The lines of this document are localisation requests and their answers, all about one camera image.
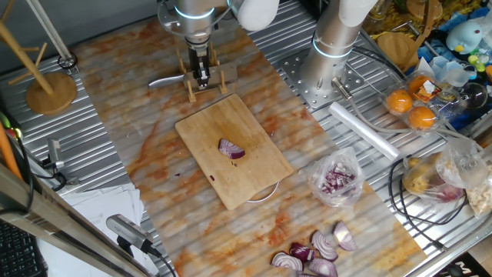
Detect wooden mug tree stand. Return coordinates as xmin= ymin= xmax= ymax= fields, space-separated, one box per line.
xmin=0 ymin=0 xmax=78 ymax=115

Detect glass bowl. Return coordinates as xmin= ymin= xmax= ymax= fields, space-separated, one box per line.
xmin=459 ymin=82 xmax=489 ymax=110

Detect grey hose with metal connector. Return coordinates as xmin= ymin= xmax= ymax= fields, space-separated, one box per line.
xmin=332 ymin=76 xmax=485 ymax=151

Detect white paper stack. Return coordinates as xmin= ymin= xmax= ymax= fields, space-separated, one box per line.
xmin=38 ymin=183 xmax=146 ymax=277

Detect plastic bag of chopped onion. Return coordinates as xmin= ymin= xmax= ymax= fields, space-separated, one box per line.
xmin=303 ymin=145 xmax=365 ymax=209

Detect black cable with plug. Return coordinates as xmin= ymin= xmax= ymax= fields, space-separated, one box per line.
xmin=387 ymin=155 xmax=468 ymax=251

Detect orange fruit with sticker label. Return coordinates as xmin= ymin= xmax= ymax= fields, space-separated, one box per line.
xmin=407 ymin=75 xmax=441 ymax=103

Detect aluminium frame bar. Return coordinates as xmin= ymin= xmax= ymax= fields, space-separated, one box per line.
xmin=0 ymin=163 xmax=155 ymax=277

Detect metal clamp tool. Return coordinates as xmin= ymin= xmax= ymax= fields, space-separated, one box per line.
xmin=40 ymin=137 xmax=78 ymax=186

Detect plastic bag of white pieces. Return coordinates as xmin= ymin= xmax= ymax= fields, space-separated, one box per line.
xmin=436 ymin=136 xmax=492 ymax=219

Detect plastic bag of potatoes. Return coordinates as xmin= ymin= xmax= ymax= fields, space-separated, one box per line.
xmin=401 ymin=152 xmax=468 ymax=205

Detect white metal rod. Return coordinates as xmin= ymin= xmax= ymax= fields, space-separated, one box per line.
xmin=25 ymin=0 xmax=74 ymax=65

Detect white plastic wrap roll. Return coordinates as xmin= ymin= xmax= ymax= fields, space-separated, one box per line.
xmin=327 ymin=101 xmax=403 ymax=162

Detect round wooden tray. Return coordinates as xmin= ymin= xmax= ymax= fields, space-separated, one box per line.
xmin=376 ymin=32 xmax=420 ymax=71

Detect blue plush toy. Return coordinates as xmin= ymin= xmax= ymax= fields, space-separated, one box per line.
xmin=445 ymin=18 xmax=484 ymax=55

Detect clear plastic fruit container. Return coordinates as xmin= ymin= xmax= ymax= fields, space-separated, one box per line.
xmin=382 ymin=70 xmax=449 ymax=135

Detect wooden cutting board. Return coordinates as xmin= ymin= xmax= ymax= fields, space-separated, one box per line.
xmin=175 ymin=93 xmax=295 ymax=212

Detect steel cleaver knife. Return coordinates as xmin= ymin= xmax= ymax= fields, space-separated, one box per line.
xmin=148 ymin=62 xmax=238 ymax=92

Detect orange plastic rod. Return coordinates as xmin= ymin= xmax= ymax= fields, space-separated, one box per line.
xmin=0 ymin=122 xmax=22 ymax=180

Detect black keyboard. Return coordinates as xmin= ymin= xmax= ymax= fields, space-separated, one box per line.
xmin=0 ymin=221 xmax=47 ymax=277

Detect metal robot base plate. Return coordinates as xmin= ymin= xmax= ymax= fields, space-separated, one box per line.
xmin=279 ymin=49 xmax=365 ymax=109

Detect orange marble pattern mat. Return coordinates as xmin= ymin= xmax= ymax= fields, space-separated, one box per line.
xmin=71 ymin=0 xmax=428 ymax=277

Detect wooden peg knife rack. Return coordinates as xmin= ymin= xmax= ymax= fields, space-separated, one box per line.
xmin=175 ymin=40 xmax=230 ymax=104

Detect silver depth camera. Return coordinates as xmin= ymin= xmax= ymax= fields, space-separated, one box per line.
xmin=105 ymin=214 xmax=155 ymax=255

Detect clear plastic cup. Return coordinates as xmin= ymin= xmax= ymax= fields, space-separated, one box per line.
xmin=430 ymin=55 xmax=473 ymax=88

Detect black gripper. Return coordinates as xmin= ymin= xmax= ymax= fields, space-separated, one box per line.
xmin=187 ymin=45 xmax=211 ymax=91

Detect black ring clamp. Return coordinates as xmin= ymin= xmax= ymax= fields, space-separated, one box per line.
xmin=57 ymin=52 xmax=79 ymax=71

